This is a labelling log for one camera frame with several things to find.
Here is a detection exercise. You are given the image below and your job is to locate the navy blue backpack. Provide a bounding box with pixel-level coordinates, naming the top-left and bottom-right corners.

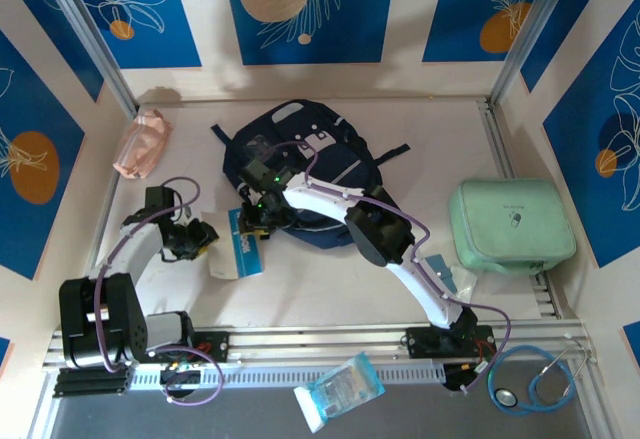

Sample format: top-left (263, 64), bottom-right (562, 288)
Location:
top-left (209, 98), bottom-right (411, 250)

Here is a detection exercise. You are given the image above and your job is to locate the pink mesh pencil case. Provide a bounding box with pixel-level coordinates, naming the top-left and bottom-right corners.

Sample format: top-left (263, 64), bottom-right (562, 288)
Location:
top-left (112, 108), bottom-right (174, 181)

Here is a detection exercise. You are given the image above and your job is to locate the small teal snap wallet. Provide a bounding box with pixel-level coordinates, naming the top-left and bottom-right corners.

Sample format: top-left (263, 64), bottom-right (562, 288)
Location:
top-left (424, 253), bottom-right (459, 293)

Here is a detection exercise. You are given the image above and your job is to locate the mint green zip case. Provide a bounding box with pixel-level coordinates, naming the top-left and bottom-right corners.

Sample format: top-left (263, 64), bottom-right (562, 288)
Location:
top-left (448, 178), bottom-right (577, 275)

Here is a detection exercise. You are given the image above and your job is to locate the black connector box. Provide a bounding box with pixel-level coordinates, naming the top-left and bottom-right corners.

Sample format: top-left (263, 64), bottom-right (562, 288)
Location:
top-left (159, 363), bottom-right (202, 394)
top-left (443, 362), bottom-right (489, 394)

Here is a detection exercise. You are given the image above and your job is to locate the black aluminium profile block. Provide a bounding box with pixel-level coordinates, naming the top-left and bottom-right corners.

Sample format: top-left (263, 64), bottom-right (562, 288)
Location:
top-left (52, 364), bottom-right (134, 399)

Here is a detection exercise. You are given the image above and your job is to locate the blue wet wipes packet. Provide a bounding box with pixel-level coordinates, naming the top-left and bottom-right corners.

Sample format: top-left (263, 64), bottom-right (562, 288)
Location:
top-left (293, 351), bottom-right (387, 434)

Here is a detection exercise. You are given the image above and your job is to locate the small clear plastic bag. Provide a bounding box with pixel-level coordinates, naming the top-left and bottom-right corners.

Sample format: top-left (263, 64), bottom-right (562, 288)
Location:
top-left (449, 264), bottom-right (480, 301)

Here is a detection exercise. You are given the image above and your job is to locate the blue stethoscope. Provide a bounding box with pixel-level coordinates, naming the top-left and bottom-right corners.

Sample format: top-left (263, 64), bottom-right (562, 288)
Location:
top-left (487, 343), bottom-right (589, 416)

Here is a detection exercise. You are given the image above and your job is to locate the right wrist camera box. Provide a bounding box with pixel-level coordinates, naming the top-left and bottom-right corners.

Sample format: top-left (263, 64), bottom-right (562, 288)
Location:
top-left (241, 156), bottom-right (275, 188)

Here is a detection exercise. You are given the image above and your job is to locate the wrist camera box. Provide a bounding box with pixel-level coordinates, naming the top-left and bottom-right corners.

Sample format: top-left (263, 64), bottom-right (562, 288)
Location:
top-left (241, 156), bottom-right (275, 188)
top-left (143, 186), bottom-right (185, 213)

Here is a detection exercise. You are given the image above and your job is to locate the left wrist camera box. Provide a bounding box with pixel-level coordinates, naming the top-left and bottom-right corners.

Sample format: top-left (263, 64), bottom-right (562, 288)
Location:
top-left (143, 186), bottom-right (185, 213)

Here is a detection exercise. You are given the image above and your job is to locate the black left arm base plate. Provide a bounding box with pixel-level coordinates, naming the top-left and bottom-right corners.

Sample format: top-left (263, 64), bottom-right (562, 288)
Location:
top-left (138, 329), bottom-right (230, 364)

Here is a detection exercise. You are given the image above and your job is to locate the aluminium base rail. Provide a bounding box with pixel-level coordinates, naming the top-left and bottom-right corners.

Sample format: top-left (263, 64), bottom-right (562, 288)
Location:
top-left (42, 321), bottom-right (599, 373)

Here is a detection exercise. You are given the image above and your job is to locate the white slotted cable duct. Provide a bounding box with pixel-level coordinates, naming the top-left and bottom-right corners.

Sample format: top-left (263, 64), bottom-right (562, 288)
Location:
top-left (127, 362), bottom-right (446, 388)

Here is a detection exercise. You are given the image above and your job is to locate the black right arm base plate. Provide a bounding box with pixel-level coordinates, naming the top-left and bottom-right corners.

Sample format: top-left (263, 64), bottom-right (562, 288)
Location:
top-left (405, 326), bottom-right (497, 360)

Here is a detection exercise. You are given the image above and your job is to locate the aluminium frame post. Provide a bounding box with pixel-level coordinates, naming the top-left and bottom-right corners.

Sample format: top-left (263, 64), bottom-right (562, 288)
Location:
top-left (487, 0), bottom-right (584, 105)
top-left (34, 0), bottom-right (139, 115)

